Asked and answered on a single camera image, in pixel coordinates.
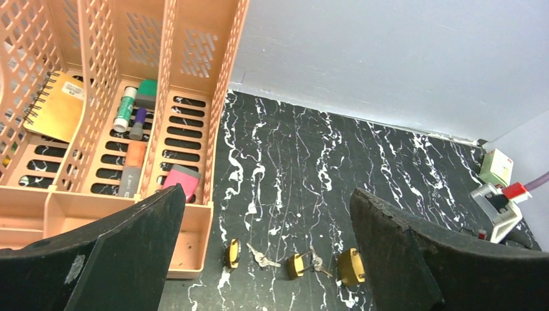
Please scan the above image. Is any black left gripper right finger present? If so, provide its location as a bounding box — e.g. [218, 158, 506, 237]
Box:
[350, 189, 548, 310]

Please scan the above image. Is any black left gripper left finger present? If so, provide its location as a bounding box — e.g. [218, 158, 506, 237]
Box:
[1, 185, 185, 310]

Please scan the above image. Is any small brass padlock with key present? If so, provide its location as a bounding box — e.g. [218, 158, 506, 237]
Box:
[225, 238, 241, 271]

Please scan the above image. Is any padlock with silver shackle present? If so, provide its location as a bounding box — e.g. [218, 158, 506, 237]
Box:
[286, 251, 311, 281]

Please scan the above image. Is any orange grey marker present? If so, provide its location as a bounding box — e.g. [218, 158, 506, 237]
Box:
[117, 141, 147, 198]

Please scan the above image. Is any pink grey eraser block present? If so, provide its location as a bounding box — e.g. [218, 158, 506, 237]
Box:
[162, 164, 201, 203]

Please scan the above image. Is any purple grey small marker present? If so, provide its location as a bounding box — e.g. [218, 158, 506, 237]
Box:
[129, 108, 148, 141]

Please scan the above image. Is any white green small box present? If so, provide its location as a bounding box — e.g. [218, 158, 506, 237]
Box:
[479, 149, 514, 188]

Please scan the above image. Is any green white glue stick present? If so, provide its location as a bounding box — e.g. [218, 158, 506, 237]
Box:
[113, 86, 138, 133]

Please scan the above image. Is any pink plastic file organizer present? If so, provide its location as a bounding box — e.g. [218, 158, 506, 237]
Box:
[1, 1, 249, 279]

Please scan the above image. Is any yellow spiral notebook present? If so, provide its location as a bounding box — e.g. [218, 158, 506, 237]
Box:
[23, 71, 84, 143]

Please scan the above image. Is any green grey eraser block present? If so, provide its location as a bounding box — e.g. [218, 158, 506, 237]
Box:
[134, 80, 157, 110]

